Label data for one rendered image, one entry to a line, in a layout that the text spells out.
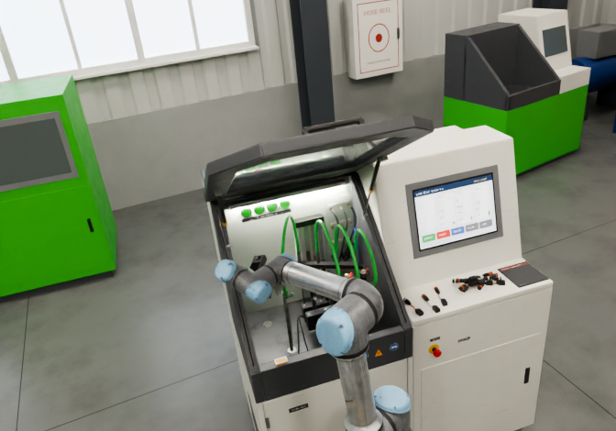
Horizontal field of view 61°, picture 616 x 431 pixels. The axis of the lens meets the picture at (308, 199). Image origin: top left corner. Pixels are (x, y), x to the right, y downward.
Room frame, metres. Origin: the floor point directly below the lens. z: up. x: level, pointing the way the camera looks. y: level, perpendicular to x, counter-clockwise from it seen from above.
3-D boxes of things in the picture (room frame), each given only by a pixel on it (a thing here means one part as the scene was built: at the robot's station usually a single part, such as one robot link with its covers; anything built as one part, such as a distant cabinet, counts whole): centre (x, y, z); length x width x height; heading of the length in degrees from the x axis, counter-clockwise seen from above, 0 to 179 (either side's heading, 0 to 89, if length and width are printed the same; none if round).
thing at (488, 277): (1.92, -0.73, 1.01); 0.23 x 0.11 x 0.06; 104
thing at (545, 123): (5.51, -2.38, 0.77); 1.30 x 0.85 x 1.55; 119
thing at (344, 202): (2.19, -0.15, 1.20); 0.13 x 0.03 x 0.31; 104
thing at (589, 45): (6.81, -4.03, 0.56); 1.00 x 0.48 x 1.12; 111
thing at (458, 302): (1.91, -0.70, 0.96); 0.70 x 0.22 x 0.03; 104
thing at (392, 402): (1.20, -0.20, 1.07); 0.13 x 0.12 x 0.14; 136
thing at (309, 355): (1.64, -0.04, 0.87); 0.62 x 0.04 x 0.16; 104
